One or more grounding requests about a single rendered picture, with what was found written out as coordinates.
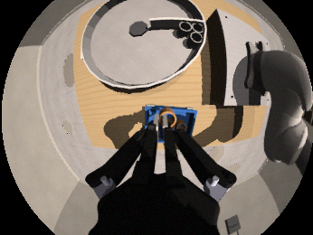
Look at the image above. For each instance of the blue plastic crate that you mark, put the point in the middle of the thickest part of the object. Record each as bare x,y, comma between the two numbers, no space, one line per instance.
180,113

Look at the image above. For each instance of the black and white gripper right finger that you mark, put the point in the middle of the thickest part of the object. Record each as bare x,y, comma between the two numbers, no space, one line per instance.
216,180

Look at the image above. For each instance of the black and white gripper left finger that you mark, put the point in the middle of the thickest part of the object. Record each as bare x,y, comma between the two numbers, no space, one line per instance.
106,178

